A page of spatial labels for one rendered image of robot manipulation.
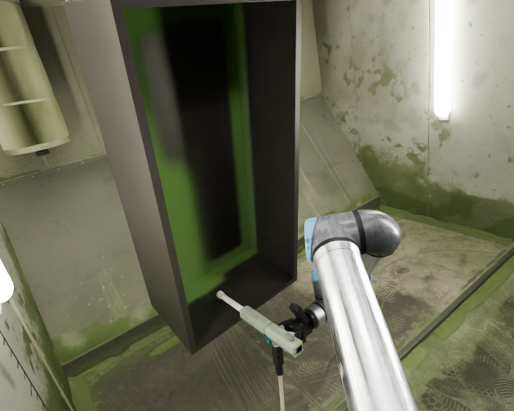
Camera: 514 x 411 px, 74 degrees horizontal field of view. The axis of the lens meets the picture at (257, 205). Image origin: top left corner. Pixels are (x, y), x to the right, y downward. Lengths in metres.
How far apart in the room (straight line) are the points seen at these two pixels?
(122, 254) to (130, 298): 0.27
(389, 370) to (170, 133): 1.08
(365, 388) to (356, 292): 0.18
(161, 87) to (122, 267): 1.29
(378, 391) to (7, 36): 2.04
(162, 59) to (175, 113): 0.19
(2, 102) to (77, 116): 0.51
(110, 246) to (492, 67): 2.58
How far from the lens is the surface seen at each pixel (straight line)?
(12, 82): 2.10
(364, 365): 0.67
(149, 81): 1.31
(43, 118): 2.10
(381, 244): 0.91
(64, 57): 2.50
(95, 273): 2.29
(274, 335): 1.29
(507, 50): 2.59
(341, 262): 0.79
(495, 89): 2.63
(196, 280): 1.75
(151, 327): 2.30
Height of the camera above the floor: 1.44
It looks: 22 degrees down
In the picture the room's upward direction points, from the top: 11 degrees counter-clockwise
